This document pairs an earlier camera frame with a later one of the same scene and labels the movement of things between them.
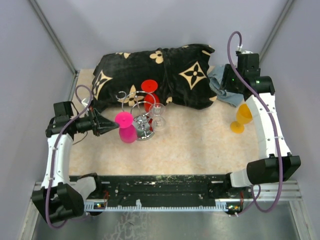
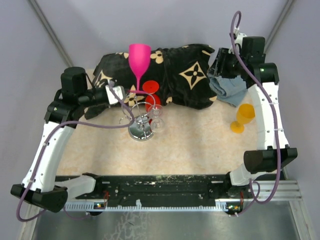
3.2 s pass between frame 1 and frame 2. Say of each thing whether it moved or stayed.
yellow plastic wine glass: stayed
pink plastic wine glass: moved
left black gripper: moved
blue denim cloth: stayed
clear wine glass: stayed
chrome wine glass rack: stayed
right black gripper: moved
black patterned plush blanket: stayed
